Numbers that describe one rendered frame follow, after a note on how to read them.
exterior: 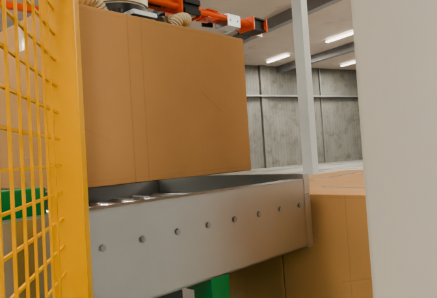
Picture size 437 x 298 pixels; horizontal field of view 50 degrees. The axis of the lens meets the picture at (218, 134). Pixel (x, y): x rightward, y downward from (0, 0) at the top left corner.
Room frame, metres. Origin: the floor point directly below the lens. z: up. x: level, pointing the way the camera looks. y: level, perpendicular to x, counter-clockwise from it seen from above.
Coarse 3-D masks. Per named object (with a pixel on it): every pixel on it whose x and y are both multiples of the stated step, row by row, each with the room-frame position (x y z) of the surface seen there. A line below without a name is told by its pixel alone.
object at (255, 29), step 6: (246, 18) 1.71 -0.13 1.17; (252, 18) 1.69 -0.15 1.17; (258, 18) 1.72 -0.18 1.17; (252, 24) 1.69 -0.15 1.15; (258, 24) 1.73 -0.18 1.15; (264, 24) 1.75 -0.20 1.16; (240, 30) 1.74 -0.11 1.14; (246, 30) 1.71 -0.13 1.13; (252, 30) 1.71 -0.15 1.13; (258, 30) 1.72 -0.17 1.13; (264, 30) 1.75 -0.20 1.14
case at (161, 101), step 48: (0, 48) 1.17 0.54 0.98; (96, 48) 1.02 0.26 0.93; (144, 48) 1.12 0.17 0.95; (192, 48) 1.24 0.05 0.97; (240, 48) 1.39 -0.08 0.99; (0, 96) 1.18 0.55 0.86; (96, 96) 1.02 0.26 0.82; (144, 96) 1.12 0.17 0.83; (192, 96) 1.24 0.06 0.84; (240, 96) 1.38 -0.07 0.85; (0, 144) 1.19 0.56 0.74; (96, 144) 1.02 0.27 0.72; (144, 144) 1.11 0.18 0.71; (192, 144) 1.23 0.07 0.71; (240, 144) 1.37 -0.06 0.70
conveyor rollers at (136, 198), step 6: (114, 198) 1.61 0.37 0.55; (120, 198) 1.59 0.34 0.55; (126, 198) 1.57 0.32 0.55; (132, 198) 1.66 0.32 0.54; (138, 198) 1.64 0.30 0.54; (144, 198) 1.62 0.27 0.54; (150, 198) 1.60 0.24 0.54; (90, 204) 1.52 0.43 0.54; (96, 204) 1.50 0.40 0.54; (102, 204) 1.48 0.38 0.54; (108, 204) 1.46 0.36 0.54
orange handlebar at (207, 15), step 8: (0, 0) 1.32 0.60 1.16; (152, 0) 1.37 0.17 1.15; (160, 0) 1.39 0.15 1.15; (8, 8) 1.35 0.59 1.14; (152, 8) 1.43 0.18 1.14; (160, 8) 1.45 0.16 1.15; (168, 8) 1.47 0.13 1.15; (176, 8) 1.45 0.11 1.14; (200, 8) 1.52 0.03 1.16; (208, 8) 1.54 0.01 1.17; (208, 16) 1.54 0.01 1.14; (216, 16) 1.57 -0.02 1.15; (224, 16) 1.60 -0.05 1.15; (248, 24) 1.69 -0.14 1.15
